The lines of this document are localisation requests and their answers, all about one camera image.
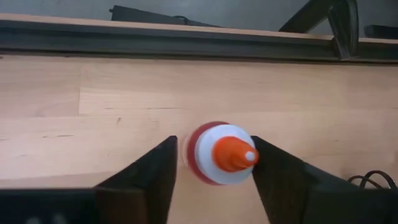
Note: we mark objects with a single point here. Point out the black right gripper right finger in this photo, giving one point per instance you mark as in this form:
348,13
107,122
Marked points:
295,193

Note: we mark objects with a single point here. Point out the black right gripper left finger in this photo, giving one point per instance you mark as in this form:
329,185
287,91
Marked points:
149,186

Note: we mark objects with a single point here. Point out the orange-capped red bottle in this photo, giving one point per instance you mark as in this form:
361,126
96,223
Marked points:
230,152

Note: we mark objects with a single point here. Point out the black flat strip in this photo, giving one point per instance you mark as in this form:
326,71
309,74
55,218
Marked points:
146,17

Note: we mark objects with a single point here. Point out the black aluminium table frame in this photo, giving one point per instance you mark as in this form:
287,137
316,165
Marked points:
155,43

